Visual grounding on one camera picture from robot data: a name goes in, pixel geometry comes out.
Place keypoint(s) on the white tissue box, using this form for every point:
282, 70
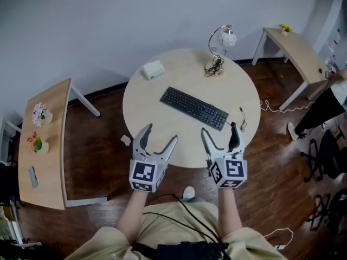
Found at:
154, 70

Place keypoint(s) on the red flower pot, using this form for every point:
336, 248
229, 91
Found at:
36, 143

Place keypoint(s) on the black chest pack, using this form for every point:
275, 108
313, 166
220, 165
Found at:
187, 250

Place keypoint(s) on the black chair base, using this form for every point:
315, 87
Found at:
332, 210

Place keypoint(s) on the black office chair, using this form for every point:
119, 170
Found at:
329, 156

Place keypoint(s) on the person's left forearm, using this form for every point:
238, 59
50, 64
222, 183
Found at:
134, 215

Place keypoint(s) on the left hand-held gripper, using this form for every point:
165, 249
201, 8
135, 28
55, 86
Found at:
143, 172

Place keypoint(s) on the white paper scrap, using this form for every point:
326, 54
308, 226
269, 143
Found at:
126, 140

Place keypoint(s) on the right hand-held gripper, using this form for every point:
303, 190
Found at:
229, 171

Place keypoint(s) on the curved metal table lamp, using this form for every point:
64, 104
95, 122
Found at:
227, 38

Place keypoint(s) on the white metal frame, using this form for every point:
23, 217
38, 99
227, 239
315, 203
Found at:
6, 134

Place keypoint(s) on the grey flat remote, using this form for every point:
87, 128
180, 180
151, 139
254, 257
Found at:
33, 177

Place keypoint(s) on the black keyboard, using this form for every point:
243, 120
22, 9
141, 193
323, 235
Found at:
193, 107

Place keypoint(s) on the person's right forearm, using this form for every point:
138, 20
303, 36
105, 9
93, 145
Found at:
229, 213

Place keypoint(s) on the person's beige clothing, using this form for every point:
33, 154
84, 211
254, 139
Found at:
168, 226

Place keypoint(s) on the pink flower pot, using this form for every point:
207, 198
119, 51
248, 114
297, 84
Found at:
40, 115

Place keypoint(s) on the person's white shoe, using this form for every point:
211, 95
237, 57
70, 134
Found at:
189, 192

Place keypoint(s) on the long wooden desk white legs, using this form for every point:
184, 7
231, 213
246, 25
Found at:
298, 53
46, 145

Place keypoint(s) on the yellow flower pot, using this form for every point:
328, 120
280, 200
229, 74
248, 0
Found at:
285, 28

